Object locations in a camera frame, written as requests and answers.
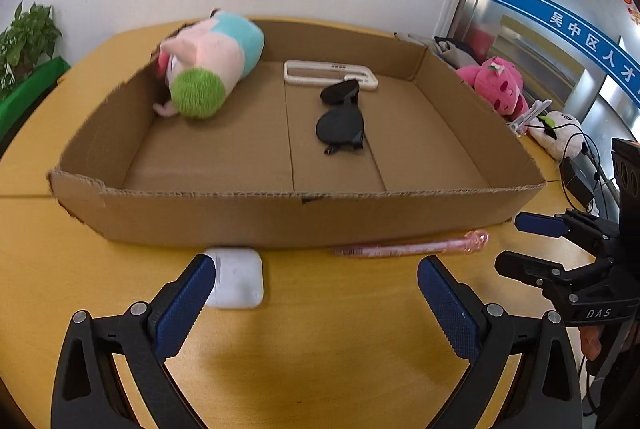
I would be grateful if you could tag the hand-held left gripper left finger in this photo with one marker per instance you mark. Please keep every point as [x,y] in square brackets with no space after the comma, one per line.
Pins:
[182,309]

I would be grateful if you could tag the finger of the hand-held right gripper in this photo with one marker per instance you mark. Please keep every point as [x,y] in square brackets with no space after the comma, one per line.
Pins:
[525,270]
[540,225]

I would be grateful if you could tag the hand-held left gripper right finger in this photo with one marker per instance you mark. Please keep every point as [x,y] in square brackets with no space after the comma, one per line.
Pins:
[450,309]

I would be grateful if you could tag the white earbuds case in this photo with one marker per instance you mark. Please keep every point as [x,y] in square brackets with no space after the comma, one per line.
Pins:
[237,279]

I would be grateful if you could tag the shallow cardboard box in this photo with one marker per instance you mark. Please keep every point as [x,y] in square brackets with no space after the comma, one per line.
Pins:
[340,159]

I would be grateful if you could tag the black sunglasses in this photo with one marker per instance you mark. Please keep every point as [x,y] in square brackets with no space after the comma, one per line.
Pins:
[340,124]

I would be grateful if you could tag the clear phone case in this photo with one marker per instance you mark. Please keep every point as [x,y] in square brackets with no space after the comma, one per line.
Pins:
[300,76]

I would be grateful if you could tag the person's right forearm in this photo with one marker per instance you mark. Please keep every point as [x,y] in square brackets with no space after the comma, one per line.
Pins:
[617,401]

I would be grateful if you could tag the person's right hand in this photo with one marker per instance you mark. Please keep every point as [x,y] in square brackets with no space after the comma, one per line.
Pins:
[590,343]

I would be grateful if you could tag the black power adapter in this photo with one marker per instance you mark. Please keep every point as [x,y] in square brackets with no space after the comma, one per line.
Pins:
[577,181]

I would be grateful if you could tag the pink pen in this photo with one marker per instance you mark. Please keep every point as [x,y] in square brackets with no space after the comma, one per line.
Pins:
[400,250]

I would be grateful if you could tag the white plush toy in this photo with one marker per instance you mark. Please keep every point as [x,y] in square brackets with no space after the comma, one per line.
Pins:
[562,134]

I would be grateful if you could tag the clear hair clip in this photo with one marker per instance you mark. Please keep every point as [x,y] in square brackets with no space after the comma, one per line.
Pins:
[527,116]

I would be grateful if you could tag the pink strawberry plush toy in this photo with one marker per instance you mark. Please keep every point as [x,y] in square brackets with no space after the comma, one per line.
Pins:
[500,84]

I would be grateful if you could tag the grey cloth bundle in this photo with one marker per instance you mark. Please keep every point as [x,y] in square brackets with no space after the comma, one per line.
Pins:
[450,49]

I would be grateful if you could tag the red window sticker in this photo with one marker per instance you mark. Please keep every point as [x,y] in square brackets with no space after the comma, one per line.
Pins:
[631,4]

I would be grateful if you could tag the blue banner strip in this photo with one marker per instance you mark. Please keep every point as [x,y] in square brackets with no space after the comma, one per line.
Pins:
[550,16]

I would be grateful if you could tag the pink pig plush toy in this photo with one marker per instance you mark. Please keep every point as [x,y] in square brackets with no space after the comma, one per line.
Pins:
[215,54]

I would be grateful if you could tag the green cloth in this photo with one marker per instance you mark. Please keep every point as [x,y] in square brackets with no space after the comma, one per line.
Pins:
[30,86]

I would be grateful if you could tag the green potted plant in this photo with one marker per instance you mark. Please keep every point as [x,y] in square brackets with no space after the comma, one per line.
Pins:
[27,39]

